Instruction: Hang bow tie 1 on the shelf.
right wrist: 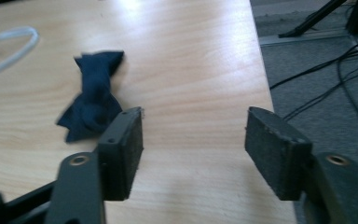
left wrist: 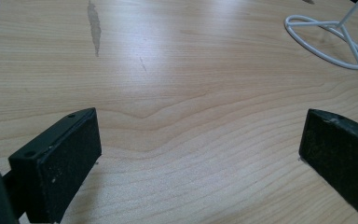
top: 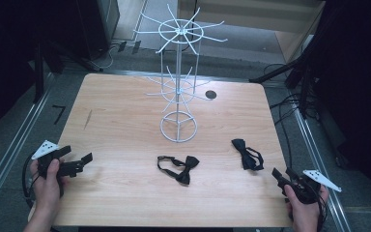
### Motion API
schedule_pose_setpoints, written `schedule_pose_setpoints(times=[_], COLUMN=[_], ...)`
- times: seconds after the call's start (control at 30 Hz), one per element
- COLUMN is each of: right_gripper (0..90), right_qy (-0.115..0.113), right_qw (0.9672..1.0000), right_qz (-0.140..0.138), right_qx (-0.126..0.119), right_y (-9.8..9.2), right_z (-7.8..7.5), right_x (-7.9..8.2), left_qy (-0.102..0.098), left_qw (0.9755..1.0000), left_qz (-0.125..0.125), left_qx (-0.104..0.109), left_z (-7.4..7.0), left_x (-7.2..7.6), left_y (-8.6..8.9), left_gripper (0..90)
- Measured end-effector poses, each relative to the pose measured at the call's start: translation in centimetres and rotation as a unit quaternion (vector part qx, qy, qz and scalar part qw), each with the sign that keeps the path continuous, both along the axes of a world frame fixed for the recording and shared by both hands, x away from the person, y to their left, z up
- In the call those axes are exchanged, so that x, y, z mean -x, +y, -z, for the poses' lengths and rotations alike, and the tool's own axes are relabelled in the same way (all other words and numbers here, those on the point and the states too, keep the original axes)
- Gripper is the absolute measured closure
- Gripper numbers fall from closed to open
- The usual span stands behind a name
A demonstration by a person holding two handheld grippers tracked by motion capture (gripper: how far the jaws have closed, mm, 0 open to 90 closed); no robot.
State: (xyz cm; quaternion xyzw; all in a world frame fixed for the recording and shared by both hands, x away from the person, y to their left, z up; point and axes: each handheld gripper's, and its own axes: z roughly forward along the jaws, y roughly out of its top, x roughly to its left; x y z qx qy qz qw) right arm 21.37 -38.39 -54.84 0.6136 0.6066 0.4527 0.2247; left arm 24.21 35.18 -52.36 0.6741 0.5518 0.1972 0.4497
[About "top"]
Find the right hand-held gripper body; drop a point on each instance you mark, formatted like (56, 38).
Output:
(307, 190)

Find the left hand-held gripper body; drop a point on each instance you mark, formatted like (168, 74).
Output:
(46, 149)

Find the black bow tie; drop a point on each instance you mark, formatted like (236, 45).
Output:
(248, 158)
(185, 175)

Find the person's right hand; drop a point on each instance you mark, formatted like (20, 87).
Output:
(306, 212)

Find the person's left hand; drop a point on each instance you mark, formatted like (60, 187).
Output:
(46, 191)

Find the black metal stand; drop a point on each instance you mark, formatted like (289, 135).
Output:
(304, 90)
(39, 74)

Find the dark round table grommet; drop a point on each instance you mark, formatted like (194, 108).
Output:
(211, 94)

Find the black plug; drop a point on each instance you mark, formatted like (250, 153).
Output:
(122, 46)
(136, 47)

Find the dark cabinet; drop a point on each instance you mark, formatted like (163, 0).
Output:
(99, 25)

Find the light wooden furniture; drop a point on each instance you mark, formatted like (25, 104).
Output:
(257, 16)

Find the metal floor rail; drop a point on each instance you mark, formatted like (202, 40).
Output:
(322, 174)
(16, 135)

